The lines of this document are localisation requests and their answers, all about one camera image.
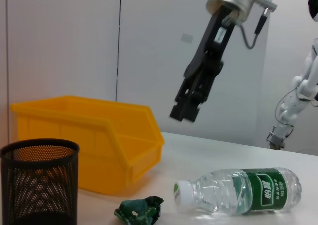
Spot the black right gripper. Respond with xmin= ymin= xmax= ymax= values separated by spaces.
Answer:
xmin=170 ymin=7 xmax=239 ymax=123

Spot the clear green-label water bottle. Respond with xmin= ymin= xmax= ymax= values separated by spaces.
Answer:
xmin=173 ymin=167 xmax=303 ymax=216

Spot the green plastic wrapper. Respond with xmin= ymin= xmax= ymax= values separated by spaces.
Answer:
xmin=114 ymin=196 xmax=164 ymax=223

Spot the black mesh pen holder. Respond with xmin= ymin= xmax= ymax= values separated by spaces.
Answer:
xmin=0 ymin=138 xmax=80 ymax=225

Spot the white humanoid robot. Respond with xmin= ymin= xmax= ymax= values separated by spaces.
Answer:
xmin=266 ymin=0 xmax=318 ymax=150

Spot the yellow plastic bin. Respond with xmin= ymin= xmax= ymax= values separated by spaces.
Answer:
xmin=9 ymin=95 xmax=165 ymax=195

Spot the right gripper cable with plug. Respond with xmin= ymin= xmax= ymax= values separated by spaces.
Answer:
xmin=238 ymin=0 xmax=278 ymax=49

